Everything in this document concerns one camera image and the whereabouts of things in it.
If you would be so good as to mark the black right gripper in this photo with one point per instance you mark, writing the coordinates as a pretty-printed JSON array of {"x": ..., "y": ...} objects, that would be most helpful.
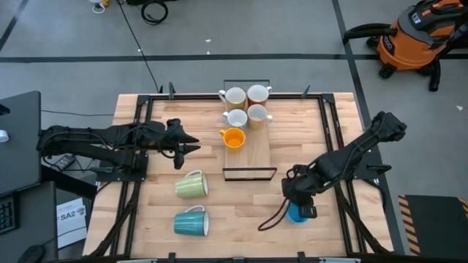
[{"x": 300, "y": 186}]

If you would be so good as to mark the black power adapter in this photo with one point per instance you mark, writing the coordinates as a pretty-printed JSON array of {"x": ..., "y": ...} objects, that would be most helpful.
[{"x": 64, "y": 161}]

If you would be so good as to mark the light green striped mug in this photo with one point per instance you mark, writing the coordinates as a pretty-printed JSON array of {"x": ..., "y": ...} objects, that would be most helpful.
[{"x": 188, "y": 186}]

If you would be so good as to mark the white paper sheet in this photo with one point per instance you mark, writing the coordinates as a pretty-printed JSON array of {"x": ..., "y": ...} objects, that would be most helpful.
[{"x": 71, "y": 223}]

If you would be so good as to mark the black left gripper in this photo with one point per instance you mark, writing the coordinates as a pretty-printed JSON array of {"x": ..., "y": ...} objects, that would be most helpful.
[{"x": 162, "y": 135}]

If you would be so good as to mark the black keyboard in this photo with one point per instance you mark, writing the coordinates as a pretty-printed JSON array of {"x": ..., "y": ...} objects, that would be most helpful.
[{"x": 7, "y": 215}]

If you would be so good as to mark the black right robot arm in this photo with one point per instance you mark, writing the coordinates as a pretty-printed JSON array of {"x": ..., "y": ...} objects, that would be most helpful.
[{"x": 365, "y": 146}]

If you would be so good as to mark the small black desk object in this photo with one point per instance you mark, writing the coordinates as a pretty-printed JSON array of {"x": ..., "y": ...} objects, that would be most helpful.
[{"x": 3, "y": 109}]

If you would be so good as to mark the black metal table frame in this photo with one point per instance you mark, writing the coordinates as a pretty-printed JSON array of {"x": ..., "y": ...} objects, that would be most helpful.
[{"x": 201, "y": 97}]

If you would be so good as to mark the black computer mouse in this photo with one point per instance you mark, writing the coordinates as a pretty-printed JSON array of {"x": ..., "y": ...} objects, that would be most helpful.
[{"x": 33, "y": 254}]

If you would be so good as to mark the small white desk object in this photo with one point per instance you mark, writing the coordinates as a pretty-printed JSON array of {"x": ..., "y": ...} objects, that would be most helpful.
[{"x": 3, "y": 136}]

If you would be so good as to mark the white blue patterned mug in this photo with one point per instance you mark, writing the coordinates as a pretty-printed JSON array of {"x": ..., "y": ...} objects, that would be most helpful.
[{"x": 236, "y": 118}]

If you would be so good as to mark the orange yellow faceted mug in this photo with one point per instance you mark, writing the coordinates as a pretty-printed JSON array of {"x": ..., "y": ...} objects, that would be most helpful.
[{"x": 234, "y": 140}]

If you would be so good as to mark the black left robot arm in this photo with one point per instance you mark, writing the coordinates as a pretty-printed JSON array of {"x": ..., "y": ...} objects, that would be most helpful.
[{"x": 91, "y": 146}]

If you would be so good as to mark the pale yellow mug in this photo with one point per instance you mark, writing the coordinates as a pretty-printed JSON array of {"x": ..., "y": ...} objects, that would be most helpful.
[{"x": 257, "y": 114}]

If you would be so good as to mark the mustard yellow striped mug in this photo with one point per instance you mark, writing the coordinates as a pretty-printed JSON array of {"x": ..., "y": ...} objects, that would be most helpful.
[{"x": 235, "y": 98}]

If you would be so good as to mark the teal striped mug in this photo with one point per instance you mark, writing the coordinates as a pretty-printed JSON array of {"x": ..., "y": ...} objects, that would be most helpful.
[{"x": 190, "y": 223}]

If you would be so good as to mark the light blue mug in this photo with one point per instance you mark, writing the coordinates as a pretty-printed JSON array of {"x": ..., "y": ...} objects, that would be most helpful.
[{"x": 294, "y": 218}]

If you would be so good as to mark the orange shop vacuum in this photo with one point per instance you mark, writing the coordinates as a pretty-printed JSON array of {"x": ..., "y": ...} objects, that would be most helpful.
[{"x": 406, "y": 47}]

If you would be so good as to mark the red orange striped mug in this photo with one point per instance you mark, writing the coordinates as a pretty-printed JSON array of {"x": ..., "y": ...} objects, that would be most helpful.
[{"x": 257, "y": 94}]

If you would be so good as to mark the black hazard striped mat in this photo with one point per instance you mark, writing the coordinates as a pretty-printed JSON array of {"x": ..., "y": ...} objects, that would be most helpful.
[{"x": 435, "y": 226}]

